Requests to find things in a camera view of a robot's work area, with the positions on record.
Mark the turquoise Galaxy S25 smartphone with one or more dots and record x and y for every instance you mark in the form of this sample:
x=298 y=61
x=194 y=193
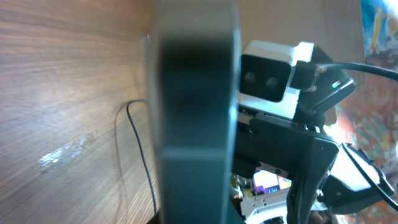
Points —
x=192 y=89

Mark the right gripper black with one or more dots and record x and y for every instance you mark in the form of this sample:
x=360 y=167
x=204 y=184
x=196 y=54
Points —
x=301 y=155

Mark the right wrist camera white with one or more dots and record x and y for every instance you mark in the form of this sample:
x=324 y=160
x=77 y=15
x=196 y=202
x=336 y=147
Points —
x=267 y=70

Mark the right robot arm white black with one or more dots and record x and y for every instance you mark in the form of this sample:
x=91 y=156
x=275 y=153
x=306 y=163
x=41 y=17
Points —
x=353 y=182

